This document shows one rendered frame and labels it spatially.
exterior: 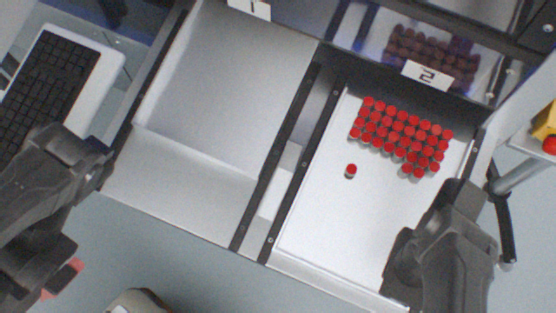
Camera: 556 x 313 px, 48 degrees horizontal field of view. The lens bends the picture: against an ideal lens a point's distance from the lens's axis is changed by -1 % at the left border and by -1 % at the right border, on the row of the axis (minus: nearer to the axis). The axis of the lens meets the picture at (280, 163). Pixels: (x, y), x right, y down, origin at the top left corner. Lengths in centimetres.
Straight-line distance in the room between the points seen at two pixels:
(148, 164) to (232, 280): 90
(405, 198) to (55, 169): 70
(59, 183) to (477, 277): 44
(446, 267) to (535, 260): 156
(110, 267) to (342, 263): 110
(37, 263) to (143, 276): 127
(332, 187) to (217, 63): 33
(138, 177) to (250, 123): 24
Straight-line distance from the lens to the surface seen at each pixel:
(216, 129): 122
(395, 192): 121
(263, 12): 116
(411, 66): 112
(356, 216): 119
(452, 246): 68
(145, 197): 121
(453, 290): 63
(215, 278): 206
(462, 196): 81
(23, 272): 83
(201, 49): 129
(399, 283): 88
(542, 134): 120
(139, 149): 124
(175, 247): 208
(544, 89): 107
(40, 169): 70
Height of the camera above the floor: 204
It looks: 75 degrees down
